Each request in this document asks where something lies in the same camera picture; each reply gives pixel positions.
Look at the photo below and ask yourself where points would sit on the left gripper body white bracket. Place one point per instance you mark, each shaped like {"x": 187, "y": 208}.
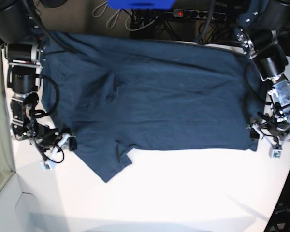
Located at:
{"x": 276, "y": 142}

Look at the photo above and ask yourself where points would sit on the black power strip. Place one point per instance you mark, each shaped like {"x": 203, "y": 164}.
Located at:
{"x": 198, "y": 14}

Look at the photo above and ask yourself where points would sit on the dark blue t-shirt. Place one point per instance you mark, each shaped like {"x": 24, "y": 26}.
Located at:
{"x": 118, "y": 94}

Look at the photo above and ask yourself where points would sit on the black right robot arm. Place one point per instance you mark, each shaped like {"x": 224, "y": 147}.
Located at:
{"x": 22, "y": 31}

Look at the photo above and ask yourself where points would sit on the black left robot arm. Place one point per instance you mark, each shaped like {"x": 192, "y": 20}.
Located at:
{"x": 258, "y": 24}

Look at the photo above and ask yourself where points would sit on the blue plastic bin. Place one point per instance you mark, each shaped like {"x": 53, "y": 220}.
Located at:
{"x": 141, "y": 4}

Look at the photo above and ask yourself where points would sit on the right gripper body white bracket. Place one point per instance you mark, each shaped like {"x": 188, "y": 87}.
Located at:
{"x": 51, "y": 147}

